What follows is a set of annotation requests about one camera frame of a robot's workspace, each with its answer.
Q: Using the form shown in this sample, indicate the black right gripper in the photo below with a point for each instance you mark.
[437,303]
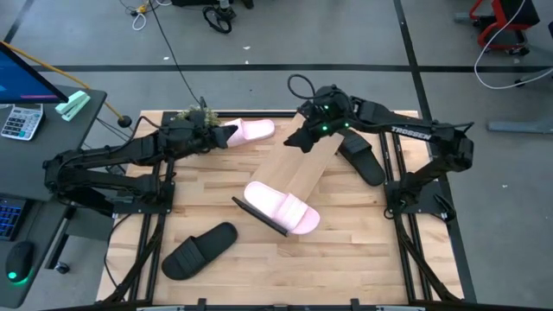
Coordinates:
[328,116]

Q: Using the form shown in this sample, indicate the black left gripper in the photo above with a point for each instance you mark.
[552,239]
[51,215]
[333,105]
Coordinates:
[186,134]

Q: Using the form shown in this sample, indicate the wooden shelf with black frame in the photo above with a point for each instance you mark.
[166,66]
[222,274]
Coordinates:
[298,164]

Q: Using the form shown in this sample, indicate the pink slide sandal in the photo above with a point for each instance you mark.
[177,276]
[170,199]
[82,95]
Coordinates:
[281,207]
[255,129]

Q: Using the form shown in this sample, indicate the black slide sandal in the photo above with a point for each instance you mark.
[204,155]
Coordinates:
[365,162]
[198,251]

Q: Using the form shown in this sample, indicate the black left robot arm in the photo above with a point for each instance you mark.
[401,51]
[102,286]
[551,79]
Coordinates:
[129,149]

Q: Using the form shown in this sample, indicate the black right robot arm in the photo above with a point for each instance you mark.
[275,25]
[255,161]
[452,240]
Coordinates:
[410,131]

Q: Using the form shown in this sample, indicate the potted green plant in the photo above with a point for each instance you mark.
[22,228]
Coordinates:
[210,116]

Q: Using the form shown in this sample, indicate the mint green stapler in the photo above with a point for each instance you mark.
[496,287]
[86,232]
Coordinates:
[73,105]

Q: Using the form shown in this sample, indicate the yellow pole with black end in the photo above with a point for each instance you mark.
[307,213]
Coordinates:
[65,74]

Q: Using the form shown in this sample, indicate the black office desk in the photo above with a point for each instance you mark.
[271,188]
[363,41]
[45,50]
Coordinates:
[43,164]

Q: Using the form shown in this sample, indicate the white desk calculator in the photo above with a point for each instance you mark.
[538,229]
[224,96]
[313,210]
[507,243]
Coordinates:
[21,123]

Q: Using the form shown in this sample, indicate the black computer monitor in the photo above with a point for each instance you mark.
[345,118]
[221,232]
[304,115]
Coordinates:
[21,82]

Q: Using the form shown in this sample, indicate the grey stand foot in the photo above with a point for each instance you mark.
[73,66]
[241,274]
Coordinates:
[518,126]

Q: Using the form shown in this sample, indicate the backlit black keyboard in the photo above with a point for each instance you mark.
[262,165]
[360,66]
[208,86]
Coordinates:
[9,218]

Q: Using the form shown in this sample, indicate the black computer mouse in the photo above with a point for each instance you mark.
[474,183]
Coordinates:
[19,259]

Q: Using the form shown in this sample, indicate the red and black cart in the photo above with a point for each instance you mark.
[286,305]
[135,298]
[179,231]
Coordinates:
[518,10]

